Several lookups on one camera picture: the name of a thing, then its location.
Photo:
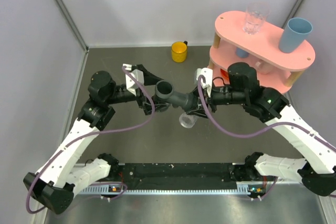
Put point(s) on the pink three-tier shelf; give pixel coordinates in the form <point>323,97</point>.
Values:
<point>229,35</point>

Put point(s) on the small blue cup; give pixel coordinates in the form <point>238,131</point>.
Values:
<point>241,53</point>

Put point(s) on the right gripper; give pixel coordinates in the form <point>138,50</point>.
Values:
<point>199,110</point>

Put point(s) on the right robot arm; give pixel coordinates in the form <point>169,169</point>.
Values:
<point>315,169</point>

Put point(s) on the grey slotted cable duct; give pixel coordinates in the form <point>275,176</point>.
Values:
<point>114,189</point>

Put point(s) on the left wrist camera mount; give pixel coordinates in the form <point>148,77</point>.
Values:
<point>130,76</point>

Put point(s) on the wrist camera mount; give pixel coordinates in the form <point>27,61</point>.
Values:
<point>130,76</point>
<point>205,75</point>

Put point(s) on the tall blue cup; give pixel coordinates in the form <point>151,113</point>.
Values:
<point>296,31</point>

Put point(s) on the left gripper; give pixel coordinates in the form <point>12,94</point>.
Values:
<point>144,101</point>

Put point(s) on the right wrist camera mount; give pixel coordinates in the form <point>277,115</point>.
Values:
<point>205,75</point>

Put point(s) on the clear trap with grey nut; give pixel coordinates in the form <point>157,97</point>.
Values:
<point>187,121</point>

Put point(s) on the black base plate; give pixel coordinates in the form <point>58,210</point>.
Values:
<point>179,176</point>

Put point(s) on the clear drinking glass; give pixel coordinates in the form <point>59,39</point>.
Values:
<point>255,16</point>

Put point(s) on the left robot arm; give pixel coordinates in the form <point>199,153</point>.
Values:
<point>56,184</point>

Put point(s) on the yellow mug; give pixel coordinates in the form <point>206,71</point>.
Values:
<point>179,51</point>

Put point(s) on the pink translucent mug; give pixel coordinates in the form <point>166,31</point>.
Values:
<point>263,67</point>

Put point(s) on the grey plastic pipe fitting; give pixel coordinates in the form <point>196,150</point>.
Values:
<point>165,93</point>

